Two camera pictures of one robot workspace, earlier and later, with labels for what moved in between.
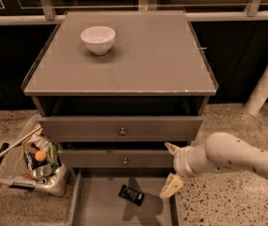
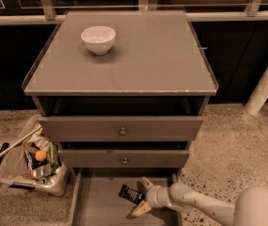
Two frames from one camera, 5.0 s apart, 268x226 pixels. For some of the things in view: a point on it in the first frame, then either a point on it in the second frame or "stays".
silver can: x=42 y=171 stays
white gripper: x=181 y=162 -> x=152 y=195
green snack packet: x=54 y=155 stays
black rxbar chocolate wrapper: x=131 y=194 stays
